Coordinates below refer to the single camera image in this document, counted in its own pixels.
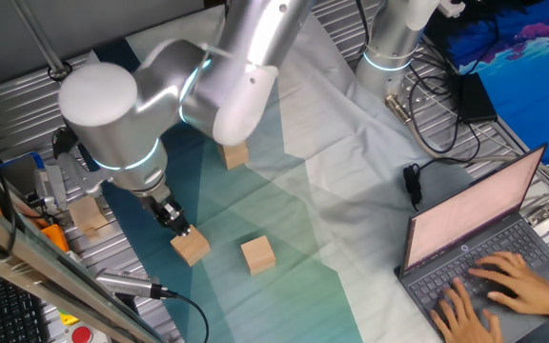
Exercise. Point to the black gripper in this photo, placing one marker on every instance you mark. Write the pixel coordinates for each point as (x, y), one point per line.
(162, 212)

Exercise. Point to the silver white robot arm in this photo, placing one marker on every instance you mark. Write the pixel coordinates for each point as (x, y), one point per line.
(122, 128)

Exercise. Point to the person's left hand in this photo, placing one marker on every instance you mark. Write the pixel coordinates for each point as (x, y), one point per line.
(470, 328)

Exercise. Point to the person's right hand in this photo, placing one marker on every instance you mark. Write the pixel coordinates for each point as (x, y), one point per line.
(527, 288)

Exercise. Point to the silver cylindrical device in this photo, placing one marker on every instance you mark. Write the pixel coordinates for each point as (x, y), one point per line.
(127, 283)

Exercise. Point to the blue green white cloth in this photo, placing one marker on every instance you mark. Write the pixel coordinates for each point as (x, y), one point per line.
(279, 214)

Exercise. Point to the orange button box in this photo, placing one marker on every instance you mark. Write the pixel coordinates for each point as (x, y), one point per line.
(56, 237)

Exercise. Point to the grey box red button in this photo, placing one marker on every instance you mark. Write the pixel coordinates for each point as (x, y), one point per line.
(81, 335)

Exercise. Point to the black keyboard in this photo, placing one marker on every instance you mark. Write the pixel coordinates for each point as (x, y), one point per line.
(7, 312)

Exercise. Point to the grey metal pole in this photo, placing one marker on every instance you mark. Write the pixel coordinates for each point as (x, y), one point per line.
(36, 35)

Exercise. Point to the grey laptop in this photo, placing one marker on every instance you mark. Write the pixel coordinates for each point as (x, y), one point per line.
(470, 209)

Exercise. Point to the black power adapter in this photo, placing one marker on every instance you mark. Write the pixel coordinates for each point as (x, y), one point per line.
(475, 100)

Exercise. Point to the blue illustrated mat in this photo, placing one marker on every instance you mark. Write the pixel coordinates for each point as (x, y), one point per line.
(536, 81)

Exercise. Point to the silver camera mount bracket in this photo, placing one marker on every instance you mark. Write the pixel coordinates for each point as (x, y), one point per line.
(84, 176)

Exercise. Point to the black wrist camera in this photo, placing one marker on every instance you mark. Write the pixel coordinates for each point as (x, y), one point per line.
(65, 140)

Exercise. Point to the aluminium frame beam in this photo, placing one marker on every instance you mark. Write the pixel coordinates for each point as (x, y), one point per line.
(41, 267)

